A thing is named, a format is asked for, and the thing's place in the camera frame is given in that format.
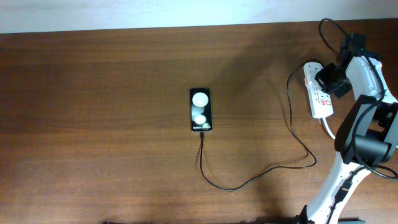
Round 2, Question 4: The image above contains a black Galaxy flip phone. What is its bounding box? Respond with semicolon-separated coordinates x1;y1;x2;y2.
190;87;213;133

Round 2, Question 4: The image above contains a black USB charging cable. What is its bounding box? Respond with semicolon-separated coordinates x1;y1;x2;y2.
199;58;324;192

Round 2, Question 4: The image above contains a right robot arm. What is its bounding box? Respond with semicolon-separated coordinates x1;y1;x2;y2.
297;33;397;223

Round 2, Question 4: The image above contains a white USB charger plug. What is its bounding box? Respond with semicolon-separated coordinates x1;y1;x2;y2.
303;62;323;88

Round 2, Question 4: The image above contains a white power strip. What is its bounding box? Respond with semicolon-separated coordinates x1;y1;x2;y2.
303;62;335;119

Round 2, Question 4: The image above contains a right camera black cable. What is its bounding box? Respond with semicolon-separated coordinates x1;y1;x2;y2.
318;17;398;224

